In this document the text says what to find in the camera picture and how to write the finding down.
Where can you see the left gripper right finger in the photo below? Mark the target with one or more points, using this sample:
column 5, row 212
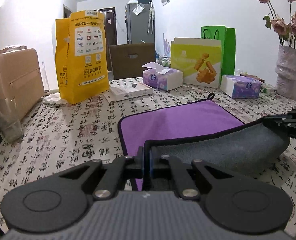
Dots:
column 169, row 173

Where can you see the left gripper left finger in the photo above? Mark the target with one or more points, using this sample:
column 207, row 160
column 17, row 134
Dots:
column 101, row 181

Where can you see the purple and grey towel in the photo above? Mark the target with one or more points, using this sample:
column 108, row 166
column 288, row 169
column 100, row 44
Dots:
column 204, row 130

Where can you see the small green-white carton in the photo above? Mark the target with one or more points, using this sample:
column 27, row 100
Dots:
column 267, row 89

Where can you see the textured pink vase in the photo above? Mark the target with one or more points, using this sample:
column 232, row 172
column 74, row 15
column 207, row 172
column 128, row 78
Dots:
column 285, row 70

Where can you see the patterned calligraphy tablecloth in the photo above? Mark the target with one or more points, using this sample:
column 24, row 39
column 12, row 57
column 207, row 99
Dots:
column 57, row 138

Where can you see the purple tissue pack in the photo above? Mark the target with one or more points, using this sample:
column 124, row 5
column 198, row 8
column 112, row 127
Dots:
column 240, row 87

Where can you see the flat white box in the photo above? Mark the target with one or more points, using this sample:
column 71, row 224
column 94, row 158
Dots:
column 123, row 92

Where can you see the dried pink roses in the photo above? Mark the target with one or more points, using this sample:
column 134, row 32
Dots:
column 286, row 31

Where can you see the crumpled white tissue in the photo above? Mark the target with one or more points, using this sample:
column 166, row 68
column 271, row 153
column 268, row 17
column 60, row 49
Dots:
column 54, row 99

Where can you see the open tissue box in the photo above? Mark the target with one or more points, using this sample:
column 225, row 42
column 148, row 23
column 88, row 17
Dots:
column 161, row 78

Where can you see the green paper bag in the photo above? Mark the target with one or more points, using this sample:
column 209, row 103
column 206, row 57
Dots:
column 228, row 44

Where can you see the yellow printed bag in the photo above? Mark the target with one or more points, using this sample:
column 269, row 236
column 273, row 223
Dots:
column 80, row 58

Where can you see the yellow-green snack gift box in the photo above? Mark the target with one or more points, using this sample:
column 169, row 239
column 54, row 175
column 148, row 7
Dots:
column 199, row 59

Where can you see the brown cardboard box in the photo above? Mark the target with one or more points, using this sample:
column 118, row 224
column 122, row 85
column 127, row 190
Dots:
column 127, row 59

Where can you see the clear glass cup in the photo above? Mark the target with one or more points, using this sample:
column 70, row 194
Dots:
column 10, row 125

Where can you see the tan suitcase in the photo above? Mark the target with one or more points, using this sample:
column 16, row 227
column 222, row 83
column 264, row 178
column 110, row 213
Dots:
column 20, row 79

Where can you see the grey refrigerator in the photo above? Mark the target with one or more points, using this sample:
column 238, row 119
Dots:
column 140, row 23

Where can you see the dark brown door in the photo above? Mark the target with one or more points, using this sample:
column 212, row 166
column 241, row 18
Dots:
column 110, row 31

